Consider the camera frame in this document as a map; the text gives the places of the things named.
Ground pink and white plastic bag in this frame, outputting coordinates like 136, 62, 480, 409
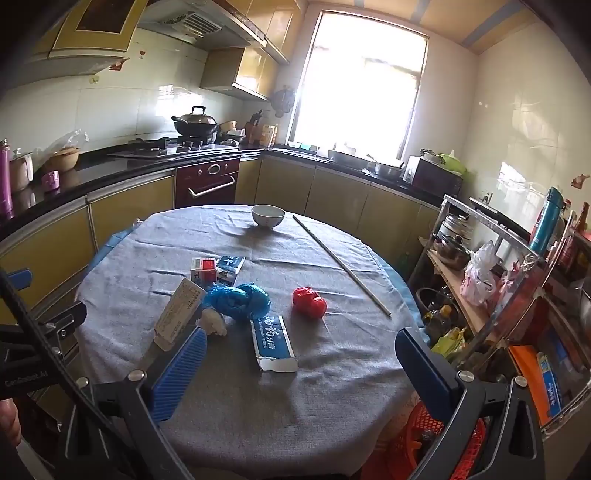
459, 242, 497, 308

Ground small red and white box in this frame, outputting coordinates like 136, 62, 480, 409
191, 257, 218, 283

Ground round table with grey cloth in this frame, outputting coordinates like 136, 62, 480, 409
74, 204, 428, 478

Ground cooking oil bottle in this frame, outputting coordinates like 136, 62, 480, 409
422, 305, 455, 342

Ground brown clay pot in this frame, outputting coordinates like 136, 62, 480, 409
46, 147, 80, 172

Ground black cable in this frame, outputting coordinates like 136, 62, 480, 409
0, 268, 139, 480

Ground pink bottle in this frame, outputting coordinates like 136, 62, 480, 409
0, 138, 14, 220

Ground blue under cloth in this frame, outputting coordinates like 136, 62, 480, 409
85, 222, 432, 352

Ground orange cardboard box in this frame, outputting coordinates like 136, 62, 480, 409
508, 344, 566, 428

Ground dark microwave oven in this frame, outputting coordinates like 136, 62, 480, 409
404, 155, 465, 199

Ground metal wash basin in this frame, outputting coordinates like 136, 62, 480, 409
328, 148, 370, 169

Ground teal thermos bottle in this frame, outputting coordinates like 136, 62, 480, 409
529, 187, 565, 254

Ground red plastic basket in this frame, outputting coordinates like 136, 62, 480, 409
360, 399, 488, 480

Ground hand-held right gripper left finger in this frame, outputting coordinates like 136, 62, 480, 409
58, 325, 208, 480

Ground bright window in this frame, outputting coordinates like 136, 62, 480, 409
288, 9, 430, 160

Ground yellow base cabinets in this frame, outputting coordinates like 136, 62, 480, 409
0, 157, 444, 324

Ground long thin pale stick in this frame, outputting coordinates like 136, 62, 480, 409
293, 214, 393, 318

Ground gas stove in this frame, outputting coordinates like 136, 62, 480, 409
107, 136, 238, 160

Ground crumpled white tissue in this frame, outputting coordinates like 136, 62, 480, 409
196, 308, 228, 337

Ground yellow wall cabinet dark panel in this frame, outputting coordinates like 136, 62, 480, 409
23, 0, 148, 77

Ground small blue and white box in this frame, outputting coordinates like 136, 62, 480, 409
215, 255, 246, 286

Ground metal kitchen rack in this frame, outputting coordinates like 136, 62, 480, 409
409, 194, 591, 435

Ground person's left hand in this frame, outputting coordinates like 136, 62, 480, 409
0, 399, 21, 448

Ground dark sauce bottle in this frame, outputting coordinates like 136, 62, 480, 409
561, 203, 591, 273

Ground black wok with lid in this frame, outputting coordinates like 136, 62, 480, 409
172, 106, 219, 139

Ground white ceramic bowl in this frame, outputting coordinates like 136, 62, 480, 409
251, 204, 286, 230

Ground blue toothpaste box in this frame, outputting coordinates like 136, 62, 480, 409
250, 315, 298, 374

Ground range hood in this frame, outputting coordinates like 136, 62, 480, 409
136, 0, 266, 51

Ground beige carton with silver flap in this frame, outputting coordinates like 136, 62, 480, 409
137, 277, 207, 372

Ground clear plastic bag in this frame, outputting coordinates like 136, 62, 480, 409
34, 129, 88, 158

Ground steel pot with lid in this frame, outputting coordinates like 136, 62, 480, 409
431, 233, 472, 271

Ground dark red built-in oven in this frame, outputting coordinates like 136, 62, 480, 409
174, 158, 242, 209

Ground red tomato toy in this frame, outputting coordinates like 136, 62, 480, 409
292, 286, 328, 318

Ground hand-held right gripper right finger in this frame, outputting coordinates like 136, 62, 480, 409
396, 327, 548, 480

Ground small metal pot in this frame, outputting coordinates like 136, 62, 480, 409
372, 161, 404, 180

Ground crumpled blue plastic bag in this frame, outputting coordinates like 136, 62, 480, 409
203, 282, 272, 324

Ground white jug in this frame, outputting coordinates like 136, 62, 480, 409
9, 148, 34, 192

